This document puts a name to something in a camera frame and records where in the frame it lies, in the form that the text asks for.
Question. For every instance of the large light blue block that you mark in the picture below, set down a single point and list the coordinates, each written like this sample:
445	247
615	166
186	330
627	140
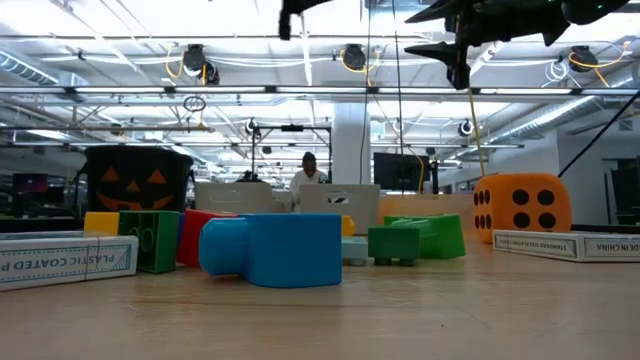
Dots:
290	250

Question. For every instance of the dark monitor with red screen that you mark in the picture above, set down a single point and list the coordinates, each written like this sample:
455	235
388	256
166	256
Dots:
30	183

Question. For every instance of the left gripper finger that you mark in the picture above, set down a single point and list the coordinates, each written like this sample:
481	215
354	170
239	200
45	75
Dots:
286	20

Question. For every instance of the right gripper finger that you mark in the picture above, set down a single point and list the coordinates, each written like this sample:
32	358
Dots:
442	11
457	60

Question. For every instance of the dark green toy block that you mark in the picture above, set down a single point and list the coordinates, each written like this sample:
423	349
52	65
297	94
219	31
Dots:
165	240

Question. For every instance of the black jack-o-lantern bucket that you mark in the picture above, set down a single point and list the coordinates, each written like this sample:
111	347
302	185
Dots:
135	157

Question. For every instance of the bright green toy block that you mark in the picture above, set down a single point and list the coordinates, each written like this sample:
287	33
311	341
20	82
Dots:
445	235

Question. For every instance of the yellow single-stud block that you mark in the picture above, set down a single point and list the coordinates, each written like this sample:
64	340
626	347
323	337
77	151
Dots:
100	223
347	226

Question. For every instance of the silver ventilation duct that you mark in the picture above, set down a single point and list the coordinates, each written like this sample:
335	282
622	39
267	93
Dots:
545	117

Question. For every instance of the black camera rig frame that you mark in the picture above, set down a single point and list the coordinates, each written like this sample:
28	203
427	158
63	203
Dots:
292	128

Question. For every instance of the blue single-stud block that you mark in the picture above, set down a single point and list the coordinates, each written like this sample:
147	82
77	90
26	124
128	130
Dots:
180	230

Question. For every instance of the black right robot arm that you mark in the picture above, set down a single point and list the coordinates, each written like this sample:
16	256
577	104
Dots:
595	9

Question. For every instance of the orange foam die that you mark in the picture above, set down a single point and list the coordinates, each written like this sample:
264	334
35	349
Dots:
533	209

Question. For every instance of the person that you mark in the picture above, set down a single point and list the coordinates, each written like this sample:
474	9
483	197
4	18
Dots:
307	162

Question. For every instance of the black-and-white playing card deck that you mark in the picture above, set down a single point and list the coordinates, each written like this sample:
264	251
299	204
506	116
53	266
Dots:
575	247

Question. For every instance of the red toy block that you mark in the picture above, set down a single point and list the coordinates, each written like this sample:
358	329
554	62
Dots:
192	240

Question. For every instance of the teal playing card deck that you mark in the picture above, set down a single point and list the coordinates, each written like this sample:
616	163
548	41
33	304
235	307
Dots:
50	260

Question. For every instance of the white pillar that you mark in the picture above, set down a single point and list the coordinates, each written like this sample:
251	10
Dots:
350	145

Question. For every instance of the orange plastic storage bin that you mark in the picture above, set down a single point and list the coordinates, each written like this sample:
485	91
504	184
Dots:
425	205

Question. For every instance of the small dark green brick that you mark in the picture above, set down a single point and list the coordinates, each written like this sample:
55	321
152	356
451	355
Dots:
392	242

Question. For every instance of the black computer monitor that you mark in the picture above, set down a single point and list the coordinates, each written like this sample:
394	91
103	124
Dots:
400	172

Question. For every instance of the light cyan flat brick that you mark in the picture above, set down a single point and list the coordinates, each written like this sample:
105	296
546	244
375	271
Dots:
355	248

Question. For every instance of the grey plastic storage bin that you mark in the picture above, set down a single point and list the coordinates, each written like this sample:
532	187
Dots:
365	195
260	197

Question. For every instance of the black equipment cabinet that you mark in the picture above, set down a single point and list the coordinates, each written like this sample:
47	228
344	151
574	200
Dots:
625	190

